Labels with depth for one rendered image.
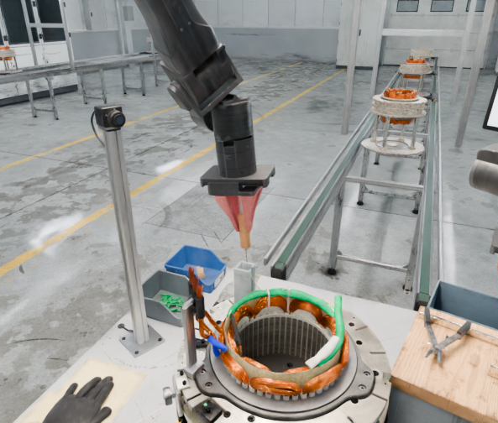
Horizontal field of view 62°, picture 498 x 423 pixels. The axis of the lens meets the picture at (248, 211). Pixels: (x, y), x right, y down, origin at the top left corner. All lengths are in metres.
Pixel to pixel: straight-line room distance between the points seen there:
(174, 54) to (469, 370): 0.63
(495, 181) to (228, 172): 0.37
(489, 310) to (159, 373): 0.74
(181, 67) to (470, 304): 0.73
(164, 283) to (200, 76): 0.88
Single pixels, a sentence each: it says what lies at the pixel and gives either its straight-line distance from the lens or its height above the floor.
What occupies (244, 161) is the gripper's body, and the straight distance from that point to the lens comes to 0.59.
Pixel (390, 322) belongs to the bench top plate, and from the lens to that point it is 1.27.
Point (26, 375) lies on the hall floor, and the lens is 2.38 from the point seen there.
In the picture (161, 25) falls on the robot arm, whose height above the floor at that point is 1.55.
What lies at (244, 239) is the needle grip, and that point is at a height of 1.24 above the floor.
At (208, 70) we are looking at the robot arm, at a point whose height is 1.50.
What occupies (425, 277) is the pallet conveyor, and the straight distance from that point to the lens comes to 1.53.
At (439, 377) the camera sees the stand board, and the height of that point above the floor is 1.07.
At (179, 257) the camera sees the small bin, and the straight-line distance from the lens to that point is 1.41.
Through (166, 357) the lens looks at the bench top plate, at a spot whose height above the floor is 0.78.
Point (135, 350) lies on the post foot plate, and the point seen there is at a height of 0.79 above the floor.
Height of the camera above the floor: 1.56
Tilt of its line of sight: 26 degrees down
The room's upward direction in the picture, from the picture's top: straight up
